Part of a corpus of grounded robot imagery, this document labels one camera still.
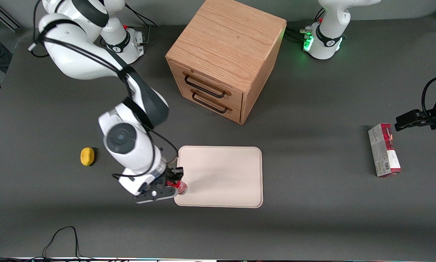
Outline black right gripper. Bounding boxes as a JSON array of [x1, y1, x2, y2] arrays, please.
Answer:
[[135, 167, 184, 204]]

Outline red coke bottle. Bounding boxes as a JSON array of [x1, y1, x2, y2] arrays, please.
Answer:
[[167, 180, 188, 195]]

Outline beige plastic tray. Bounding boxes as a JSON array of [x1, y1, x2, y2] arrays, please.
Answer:
[[174, 146, 263, 209]]

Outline red and grey carton box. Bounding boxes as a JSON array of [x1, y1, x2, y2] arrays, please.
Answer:
[[368, 123, 402, 178]]

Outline wooden drawer front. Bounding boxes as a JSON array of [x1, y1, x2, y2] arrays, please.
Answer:
[[168, 60, 244, 107], [180, 83, 242, 124]]

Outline yellow lemon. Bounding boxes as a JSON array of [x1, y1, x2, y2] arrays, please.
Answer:
[[80, 147, 95, 167]]

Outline wooden drawer cabinet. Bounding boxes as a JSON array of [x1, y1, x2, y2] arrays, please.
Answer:
[[165, 0, 287, 125]]

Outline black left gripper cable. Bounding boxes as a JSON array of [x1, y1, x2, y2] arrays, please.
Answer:
[[421, 76, 436, 120]]

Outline black metal drawer handle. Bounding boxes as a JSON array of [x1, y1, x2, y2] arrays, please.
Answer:
[[191, 90, 233, 114], [183, 72, 232, 99]]

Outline black looped table-edge cable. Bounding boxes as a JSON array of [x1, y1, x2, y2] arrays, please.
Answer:
[[0, 226, 95, 261]]

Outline black left arm base cables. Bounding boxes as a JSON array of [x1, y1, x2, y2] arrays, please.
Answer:
[[285, 7, 326, 43]]

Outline black arm base cables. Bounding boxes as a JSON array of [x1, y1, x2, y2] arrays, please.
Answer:
[[123, 4, 159, 48], [285, 7, 326, 43]]

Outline black right arm base cables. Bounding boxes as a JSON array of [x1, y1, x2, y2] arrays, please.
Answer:
[[123, 4, 159, 48]]

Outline aluminium frame rail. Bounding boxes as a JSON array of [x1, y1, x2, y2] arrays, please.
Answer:
[[0, 7, 23, 30]]

